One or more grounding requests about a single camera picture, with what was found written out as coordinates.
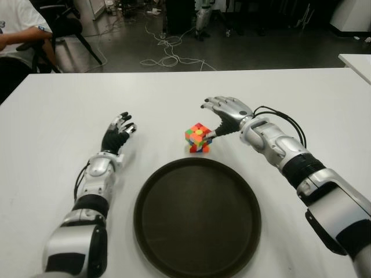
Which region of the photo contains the black chair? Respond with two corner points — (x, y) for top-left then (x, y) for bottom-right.
(16, 0), (103, 74)

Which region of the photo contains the white side table corner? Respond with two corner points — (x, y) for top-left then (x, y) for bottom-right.
(337, 53), (371, 86)

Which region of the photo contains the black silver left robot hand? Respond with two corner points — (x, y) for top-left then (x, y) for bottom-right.
(100, 111), (137, 154)

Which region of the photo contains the grey metal folding frame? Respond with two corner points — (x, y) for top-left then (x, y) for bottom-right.
(292, 1), (315, 30)

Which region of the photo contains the seated person in white shirt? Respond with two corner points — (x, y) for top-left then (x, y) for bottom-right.
(0, 0), (53, 105)

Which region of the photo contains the white cable on floor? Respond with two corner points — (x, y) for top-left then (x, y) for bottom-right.
(97, 14), (217, 72)

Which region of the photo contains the white cabinet with black base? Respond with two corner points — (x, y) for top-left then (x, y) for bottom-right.
(329, 0), (371, 38)

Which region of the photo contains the multicoloured Rubik's cube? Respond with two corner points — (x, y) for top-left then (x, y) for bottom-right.
(184, 122), (213, 154)

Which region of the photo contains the white board panel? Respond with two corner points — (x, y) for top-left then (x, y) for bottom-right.
(74, 0), (122, 21)

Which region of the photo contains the dark brown round plate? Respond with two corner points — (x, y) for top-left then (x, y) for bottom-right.
(133, 157), (262, 278)

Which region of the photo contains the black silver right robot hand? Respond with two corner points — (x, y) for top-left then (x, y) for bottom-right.
(199, 96), (254, 142)

